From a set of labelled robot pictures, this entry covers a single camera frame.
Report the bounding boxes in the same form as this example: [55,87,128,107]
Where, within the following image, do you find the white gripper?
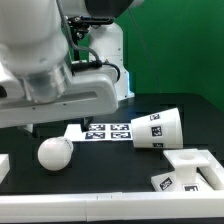
[0,65,118,128]

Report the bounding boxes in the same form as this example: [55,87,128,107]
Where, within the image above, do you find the white lamp bulb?
[38,137,73,171]

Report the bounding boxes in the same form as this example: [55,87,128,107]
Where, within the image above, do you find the white lamp base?
[151,149,213,192]

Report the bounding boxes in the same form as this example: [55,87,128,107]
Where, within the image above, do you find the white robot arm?
[0,0,144,128]

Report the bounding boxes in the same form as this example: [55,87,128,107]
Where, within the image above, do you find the white lamp shade cone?
[131,108,183,149]

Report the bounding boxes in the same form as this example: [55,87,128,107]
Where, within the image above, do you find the white marker tag sheet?
[64,123,132,142]

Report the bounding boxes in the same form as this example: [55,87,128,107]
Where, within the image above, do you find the white left fence block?
[0,154,10,184]

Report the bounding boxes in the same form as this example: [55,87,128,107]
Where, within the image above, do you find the black rear camera on stand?
[67,16,114,60]

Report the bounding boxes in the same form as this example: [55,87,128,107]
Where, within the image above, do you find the grey camera cable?
[126,8,162,94]

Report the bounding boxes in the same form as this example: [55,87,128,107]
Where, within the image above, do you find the white front fence rail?
[0,191,224,223]

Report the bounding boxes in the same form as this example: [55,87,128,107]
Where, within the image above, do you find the white fence rail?
[0,191,224,223]
[200,150,224,190]

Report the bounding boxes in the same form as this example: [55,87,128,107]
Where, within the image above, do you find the white right fence rail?
[200,150,224,190]

